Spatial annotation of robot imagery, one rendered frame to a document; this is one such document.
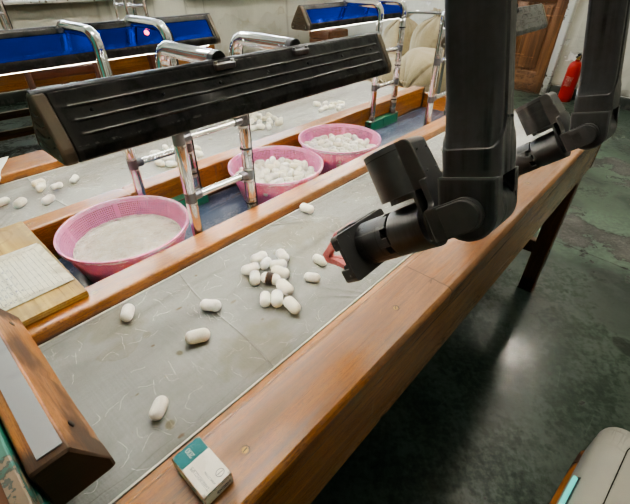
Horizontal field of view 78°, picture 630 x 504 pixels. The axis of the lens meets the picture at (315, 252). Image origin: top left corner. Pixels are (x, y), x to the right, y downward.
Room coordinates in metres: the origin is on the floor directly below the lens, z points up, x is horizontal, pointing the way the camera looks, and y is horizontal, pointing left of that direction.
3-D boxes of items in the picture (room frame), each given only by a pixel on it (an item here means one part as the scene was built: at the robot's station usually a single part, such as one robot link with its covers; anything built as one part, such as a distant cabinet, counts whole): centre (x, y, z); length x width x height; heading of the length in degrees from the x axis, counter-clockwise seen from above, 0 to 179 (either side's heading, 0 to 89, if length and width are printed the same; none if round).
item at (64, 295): (0.55, 0.55, 0.77); 0.33 x 0.15 x 0.01; 48
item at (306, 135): (1.24, -0.08, 0.72); 0.27 x 0.27 x 0.10
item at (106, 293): (1.05, -0.12, 0.71); 1.81 x 0.05 x 0.11; 138
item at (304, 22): (1.74, -0.16, 1.08); 0.62 x 0.08 x 0.07; 138
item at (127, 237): (0.71, 0.41, 0.71); 0.22 x 0.22 x 0.06
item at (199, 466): (0.20, 0.12, 0.78); 0.06 x 0.04 x 0.02; 48
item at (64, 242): (0.71, 0.41, 0.72); 0.27 x 0.27 x 0.10
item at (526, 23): (1.36, -0.57, 1.08); 0.62 x 0.08 x 0.07; 138
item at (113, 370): (0.93, -0.25, 0.73); 1.81 x 0.30 x 0.02; 138
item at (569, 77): (4.55, -2.79, 0.25); 0.18 x 0.14 x 0.49; 132
